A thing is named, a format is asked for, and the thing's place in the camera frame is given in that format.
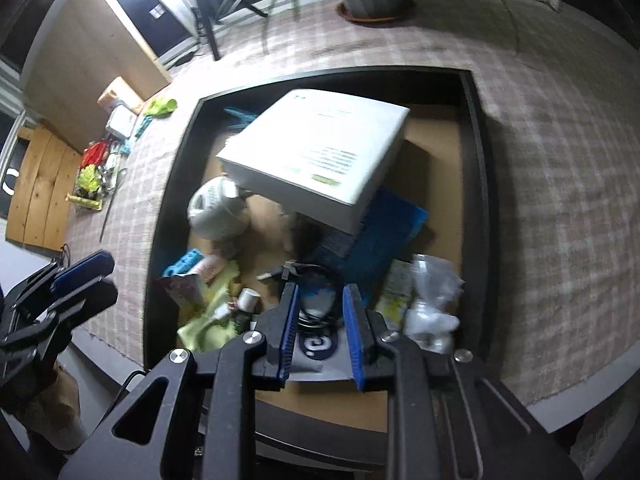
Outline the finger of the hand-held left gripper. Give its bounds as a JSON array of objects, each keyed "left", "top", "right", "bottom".
[
  {"left": 15, "top": 278, "right": 119, "bottom": 356},
  {"left": 7, "top": 250, "right": 115, "bottom": 311}
]

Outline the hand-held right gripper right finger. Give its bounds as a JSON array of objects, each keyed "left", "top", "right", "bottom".
[{"left": 342, "top": 283, "right": 583, "bottom": 480}]

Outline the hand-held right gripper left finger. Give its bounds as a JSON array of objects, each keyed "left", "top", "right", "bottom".
[{"left": 60, "top": 282, "right": 301, "bottom": 480}]

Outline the white blue round container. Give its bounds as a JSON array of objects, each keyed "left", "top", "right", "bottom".
[{"left": 299, "top": 277, "right": 337, "bottom": 317}]

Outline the light green cloth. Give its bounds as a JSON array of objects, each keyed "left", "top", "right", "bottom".
[{"left": 177, "top": 262, "right": 246, "bottom": 356}]

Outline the small pink bottle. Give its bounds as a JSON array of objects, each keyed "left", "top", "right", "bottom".
[{"left": 197, "top": 255, "right": 226, "bottom": 283}]

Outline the clear plastic bag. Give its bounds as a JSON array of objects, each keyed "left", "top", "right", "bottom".
[{"left": 410, "top": 254, "right": 466, "bottom": 311}]

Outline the teal perforated item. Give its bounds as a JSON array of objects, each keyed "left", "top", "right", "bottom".
[{"left": 162, "top": 249, "right": 206, "bottom": 278}]

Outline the blue packet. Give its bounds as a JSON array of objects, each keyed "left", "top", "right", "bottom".
[{"left": 320, "top": 187, "right": 430, "bottom": 301}]

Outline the white dome air freshener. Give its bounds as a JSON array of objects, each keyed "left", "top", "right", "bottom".
[{"left": 186, "top": 176, "right": 251, "bottom": 241}]

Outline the black shallow tray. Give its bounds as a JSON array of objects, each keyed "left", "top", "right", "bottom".
[{"left": 142, "top": 66, "right": 501, "bottom": 473}]

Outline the large white box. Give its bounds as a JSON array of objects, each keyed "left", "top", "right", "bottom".
[{"left": 216, "top": 89, "right": 412, "bottom": 235}]

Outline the person's left forearm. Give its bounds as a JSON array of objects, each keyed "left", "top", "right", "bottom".
[{"left": 15, "top": 365, "right": 83, "bottom": 453}]

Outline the wooden plank board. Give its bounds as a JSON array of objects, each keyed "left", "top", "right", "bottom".
[{"left": 5, "top": 125, "right": 83, "bottom": 251}]

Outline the yellow green comb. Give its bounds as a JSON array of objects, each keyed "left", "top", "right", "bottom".
[{"left": 75, "top": 167, "right": 103, "bottom": 196}]

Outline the red packet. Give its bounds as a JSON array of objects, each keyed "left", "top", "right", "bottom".
[{"left": 81, "top": 141, "right": 112, "bottom": 167}]

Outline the white labelled tin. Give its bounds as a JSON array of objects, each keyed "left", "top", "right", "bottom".
[{"left": 106, "top": 106, "right": 138, "bottom": 138}]

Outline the orange white packet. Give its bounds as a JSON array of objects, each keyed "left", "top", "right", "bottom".
[{"left": 97, "top": 76, "right": 143, "bottom": 113}]

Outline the green plastic bottle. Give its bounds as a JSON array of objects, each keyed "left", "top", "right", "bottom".
[{"left": 145, "top": 97, "right": 179, "bottom": 118}]

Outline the black computer case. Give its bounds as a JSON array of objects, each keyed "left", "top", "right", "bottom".
[{"left": 109, "top": 0, "right": 198, "bottom": 58}]

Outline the pink checked rug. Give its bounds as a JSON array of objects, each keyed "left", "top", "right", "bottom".
[{"left": 65, "top": 0, "right": 640, "bottom": 433}]

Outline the black chair leg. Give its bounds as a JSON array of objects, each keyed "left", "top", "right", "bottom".
[{"left": 197, "top": 0, "right": 222, "bottom": 61}]

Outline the brown pot saucer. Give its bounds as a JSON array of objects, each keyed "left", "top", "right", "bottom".
[{"left": 336, "top": 0, "right": 417, "bottom": 23}]

